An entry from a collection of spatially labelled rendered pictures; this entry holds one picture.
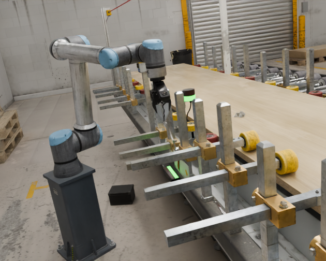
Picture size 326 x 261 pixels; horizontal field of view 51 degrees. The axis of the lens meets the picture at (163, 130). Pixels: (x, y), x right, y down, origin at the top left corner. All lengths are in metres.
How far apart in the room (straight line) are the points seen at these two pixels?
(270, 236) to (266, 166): 0.21
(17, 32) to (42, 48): 0.67
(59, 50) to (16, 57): 7.64
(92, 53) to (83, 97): 0.57
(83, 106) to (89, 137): 0.21
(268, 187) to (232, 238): 0.37
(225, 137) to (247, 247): 0.38
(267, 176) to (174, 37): 8.82
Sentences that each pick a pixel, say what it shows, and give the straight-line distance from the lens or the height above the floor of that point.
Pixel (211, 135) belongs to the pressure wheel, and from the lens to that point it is 1.66.
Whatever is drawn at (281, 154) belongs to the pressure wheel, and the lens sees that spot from 1.22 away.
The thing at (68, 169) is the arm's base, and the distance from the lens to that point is 2.25.
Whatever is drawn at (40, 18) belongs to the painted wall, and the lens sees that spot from 9.47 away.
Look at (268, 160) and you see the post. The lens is 0.93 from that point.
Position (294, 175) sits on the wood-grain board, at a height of 0.90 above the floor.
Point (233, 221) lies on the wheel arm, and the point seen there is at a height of 0.95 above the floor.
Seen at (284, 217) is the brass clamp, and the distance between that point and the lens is 0.93.
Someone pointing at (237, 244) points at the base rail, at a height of 0.70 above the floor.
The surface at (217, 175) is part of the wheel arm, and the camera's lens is 1.13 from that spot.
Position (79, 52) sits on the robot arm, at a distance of 1.79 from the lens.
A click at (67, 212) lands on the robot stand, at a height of 0.39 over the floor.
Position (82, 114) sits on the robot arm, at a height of 0.96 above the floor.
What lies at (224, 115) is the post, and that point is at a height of 1.14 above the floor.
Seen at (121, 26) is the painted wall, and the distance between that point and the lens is 9.43.
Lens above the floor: 1.45
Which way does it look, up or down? 17 degrees down
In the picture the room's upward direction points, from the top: 8 degrees counter-clockwise
